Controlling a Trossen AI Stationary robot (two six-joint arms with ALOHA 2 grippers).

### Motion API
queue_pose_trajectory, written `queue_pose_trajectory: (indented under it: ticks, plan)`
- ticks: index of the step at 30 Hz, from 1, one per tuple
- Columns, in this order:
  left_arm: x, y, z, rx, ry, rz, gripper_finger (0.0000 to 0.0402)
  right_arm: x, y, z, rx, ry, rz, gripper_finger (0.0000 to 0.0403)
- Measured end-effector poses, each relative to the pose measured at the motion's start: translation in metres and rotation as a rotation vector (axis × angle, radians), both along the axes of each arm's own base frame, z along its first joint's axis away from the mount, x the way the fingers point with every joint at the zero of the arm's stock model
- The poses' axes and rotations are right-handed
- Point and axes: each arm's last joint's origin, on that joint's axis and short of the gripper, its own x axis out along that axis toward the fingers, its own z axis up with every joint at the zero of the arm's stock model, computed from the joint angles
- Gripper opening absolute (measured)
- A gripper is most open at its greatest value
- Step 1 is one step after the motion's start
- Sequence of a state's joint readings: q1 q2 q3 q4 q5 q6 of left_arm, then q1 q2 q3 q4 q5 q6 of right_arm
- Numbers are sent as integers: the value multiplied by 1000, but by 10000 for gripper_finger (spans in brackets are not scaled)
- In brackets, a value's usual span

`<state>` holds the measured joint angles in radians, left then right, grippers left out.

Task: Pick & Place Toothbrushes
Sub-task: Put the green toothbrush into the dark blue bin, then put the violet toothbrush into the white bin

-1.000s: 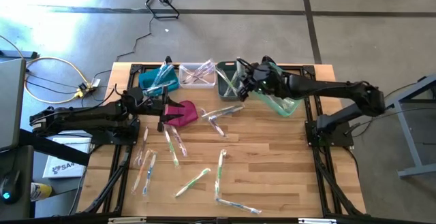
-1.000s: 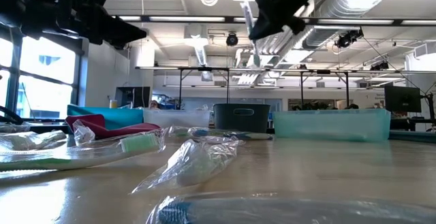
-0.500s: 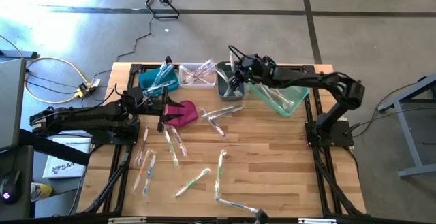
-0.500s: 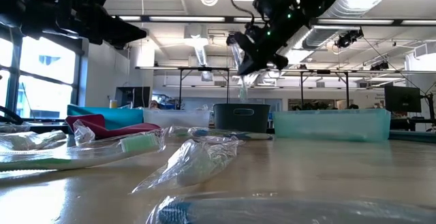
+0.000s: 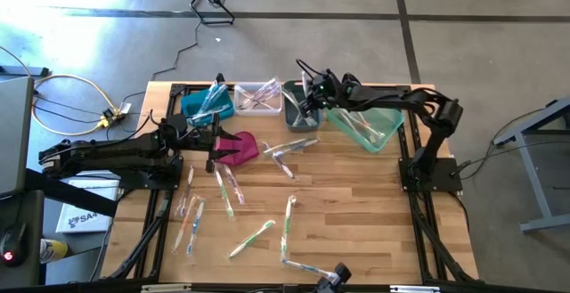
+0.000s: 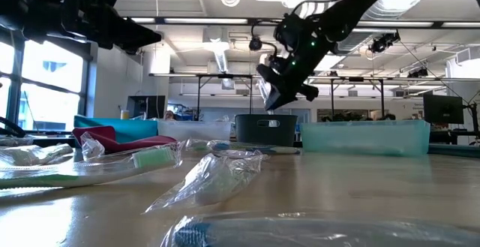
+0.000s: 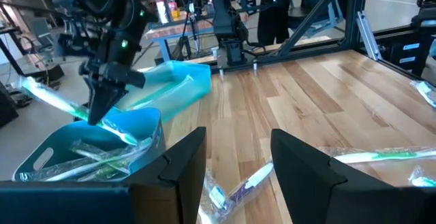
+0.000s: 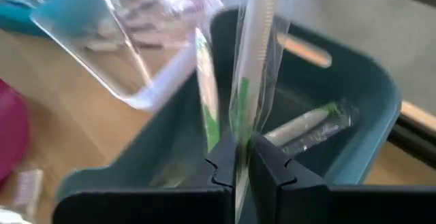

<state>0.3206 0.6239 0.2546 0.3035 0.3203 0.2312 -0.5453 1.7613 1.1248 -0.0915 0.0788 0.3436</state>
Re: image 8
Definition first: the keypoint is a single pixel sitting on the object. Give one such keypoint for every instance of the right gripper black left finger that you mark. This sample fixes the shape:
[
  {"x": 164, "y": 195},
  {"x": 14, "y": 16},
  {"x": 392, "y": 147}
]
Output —
[{"x": 136, "y": 207}]

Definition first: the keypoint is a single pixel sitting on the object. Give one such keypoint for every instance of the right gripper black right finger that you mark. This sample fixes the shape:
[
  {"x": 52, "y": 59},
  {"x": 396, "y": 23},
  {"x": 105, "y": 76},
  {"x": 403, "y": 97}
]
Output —
[{"x": 340, "y": 207}]

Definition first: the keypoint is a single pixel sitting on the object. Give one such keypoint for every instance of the green toothbrush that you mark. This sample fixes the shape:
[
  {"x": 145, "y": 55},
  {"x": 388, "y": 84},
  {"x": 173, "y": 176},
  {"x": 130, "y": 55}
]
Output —
[
  {"x": 206, "y": 81},
  {"x": 327, "y": 132},
  {"x": 259, "y": 47}
]

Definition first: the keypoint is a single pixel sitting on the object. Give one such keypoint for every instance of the magenta plastic bin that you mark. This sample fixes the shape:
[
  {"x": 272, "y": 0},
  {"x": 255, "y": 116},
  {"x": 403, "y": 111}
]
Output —
[{"x": 13, "y": 128}]

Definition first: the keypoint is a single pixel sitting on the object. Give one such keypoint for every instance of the dark grey plastic bin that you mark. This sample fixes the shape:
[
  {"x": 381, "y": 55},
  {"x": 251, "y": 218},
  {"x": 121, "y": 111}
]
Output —
[{"x": 368, "y": 91}]

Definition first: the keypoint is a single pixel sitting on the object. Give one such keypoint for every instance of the clear white plastic bin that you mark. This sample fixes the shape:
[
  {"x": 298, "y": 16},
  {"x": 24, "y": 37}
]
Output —
[{"x": 163, "y": 81}]

